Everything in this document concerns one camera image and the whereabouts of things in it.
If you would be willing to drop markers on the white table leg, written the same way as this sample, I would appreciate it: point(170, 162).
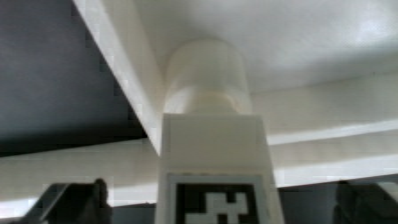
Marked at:
point(218, 184)

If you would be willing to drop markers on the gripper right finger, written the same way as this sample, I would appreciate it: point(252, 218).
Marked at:
point(367, 203)

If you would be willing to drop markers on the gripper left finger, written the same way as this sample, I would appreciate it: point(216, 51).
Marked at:
point(72, 204)

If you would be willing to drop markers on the white U-shaped obstacle fence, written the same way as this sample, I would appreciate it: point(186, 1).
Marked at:
point(312, 164)

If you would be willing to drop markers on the white square table top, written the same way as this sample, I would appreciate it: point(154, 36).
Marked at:
point(321, 49)

